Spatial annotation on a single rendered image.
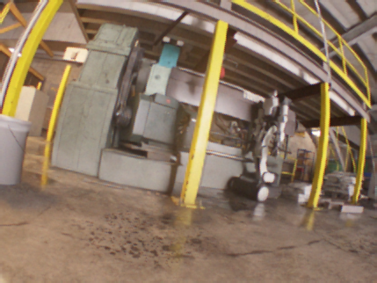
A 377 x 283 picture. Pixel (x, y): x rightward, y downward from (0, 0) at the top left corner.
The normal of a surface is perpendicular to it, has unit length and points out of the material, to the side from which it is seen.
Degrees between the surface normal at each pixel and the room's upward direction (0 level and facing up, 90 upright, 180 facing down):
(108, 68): 90
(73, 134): 90
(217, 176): 90
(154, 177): 90
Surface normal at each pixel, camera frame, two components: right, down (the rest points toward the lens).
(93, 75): 0.27, 0.00
